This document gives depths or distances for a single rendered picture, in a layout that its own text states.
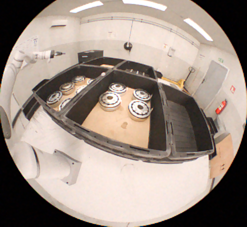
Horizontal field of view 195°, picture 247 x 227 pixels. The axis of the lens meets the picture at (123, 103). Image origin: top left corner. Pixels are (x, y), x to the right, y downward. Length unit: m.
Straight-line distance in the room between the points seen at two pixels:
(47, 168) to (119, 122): 0.29
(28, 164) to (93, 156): 0.29
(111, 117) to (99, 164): 0.23
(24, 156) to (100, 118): 0.29
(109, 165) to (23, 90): 3.10
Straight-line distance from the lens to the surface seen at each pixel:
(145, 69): 0.84
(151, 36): 3.67
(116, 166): 0.38
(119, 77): 0.47
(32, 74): 3.20
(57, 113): 0.24
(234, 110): 2.97
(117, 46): 3.71
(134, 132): 0.28
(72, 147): 0.44
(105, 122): 0.29
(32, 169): 0.21
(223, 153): 2.79
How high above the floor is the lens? 1.08
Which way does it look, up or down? 45 degrees down
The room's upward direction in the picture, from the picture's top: 11 degrees clockwise
